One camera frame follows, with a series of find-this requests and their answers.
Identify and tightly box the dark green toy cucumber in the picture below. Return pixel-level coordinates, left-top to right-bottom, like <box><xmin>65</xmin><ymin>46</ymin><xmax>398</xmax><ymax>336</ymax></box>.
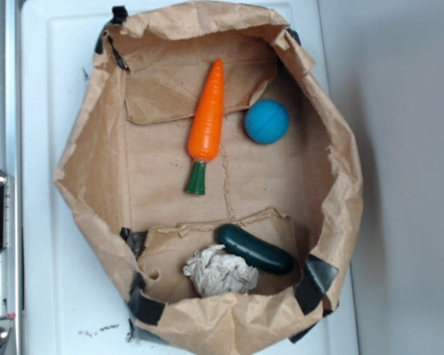
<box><xmin>216</xmin><ymin>224</ymin><xmax>295</xmax><ymax>275</ymax></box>

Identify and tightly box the aluminium frame rail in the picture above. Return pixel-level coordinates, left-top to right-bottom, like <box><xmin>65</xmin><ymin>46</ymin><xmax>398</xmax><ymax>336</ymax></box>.
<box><xmin>0</xmin><ymin>1</ymin><xmax>24</xmax><ymax>354</ymax></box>

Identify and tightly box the crumpled white paper ball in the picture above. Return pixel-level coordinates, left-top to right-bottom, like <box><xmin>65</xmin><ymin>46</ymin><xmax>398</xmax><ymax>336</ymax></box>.
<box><xmin>183</xmin><ymin>244</ymin><xmax>258</xmax><ymax>297</ymax></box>

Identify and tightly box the orange toy carrot green stem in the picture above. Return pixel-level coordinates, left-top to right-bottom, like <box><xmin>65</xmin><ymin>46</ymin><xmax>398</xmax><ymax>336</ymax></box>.
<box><xmin>186</xmin><ymin>58</ymin><xmax>224</xmax><ymax>195</ymax></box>

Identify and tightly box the blue dimpled ball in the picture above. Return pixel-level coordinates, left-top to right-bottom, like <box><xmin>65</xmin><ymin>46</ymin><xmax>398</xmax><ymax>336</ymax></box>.
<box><xmin>243</xmin><ymin>99</ymin><xmax>290</xmax><ymax>144</ymax></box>

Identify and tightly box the brown paper bag tray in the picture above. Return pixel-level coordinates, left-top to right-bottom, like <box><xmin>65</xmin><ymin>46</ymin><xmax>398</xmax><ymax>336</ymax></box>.
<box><xmin>55</xmin><ymin>1</ymin><xmax>363</xmax><ymax>354</ymax></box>

